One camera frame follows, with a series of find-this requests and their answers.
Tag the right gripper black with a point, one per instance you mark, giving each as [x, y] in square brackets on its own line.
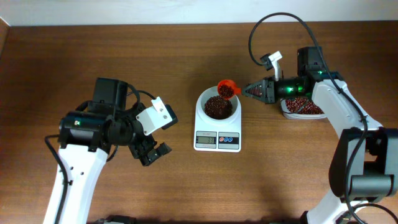
[268, 90]

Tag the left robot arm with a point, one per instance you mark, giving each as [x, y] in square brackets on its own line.
[89, 137]

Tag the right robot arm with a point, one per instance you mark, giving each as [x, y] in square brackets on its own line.
[363, 170]

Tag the orange measuring scoop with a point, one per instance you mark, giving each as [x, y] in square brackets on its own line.
[227, 89]

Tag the white bowl on scale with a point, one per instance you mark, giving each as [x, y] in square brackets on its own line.
[210, 92]

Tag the red beans in container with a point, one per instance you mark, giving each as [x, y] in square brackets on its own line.
[301, 105]

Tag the clear plastic bean container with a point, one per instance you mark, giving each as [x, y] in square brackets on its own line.
[299, 116]

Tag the white digital kitchen scale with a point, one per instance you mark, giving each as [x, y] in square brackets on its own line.
[217, 136]

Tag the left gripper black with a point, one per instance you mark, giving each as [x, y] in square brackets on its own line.
[147, 144]

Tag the red beans in bowl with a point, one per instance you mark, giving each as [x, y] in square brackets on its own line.
[217, 107]

